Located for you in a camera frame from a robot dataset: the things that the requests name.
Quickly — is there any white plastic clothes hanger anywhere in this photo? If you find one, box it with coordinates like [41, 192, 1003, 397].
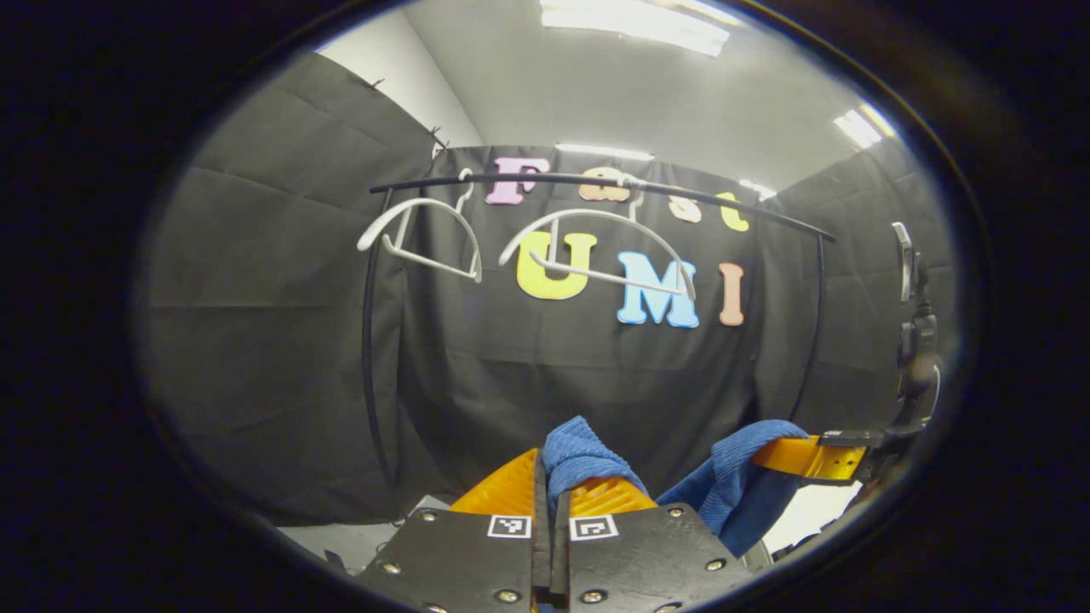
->
[358, 169, 484, 284]
[498, 175, 697, 301]

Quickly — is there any blue corduroy jacket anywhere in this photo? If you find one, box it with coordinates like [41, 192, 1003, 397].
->
[541, 415, 810, 559]

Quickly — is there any long ceiling light bar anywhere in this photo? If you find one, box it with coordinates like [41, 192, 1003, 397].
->
[555, 143, 655, 162]

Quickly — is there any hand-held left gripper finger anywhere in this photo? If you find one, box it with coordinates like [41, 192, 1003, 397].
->
[358, 449, 553, 613]
[554, 477, 754, 613]

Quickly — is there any black metal clothes rack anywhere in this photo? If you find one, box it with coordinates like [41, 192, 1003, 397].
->
[362, 170, 837, 490]

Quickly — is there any large ceiling light panel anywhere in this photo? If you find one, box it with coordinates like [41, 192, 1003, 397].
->
[539, 0, 731, 57]

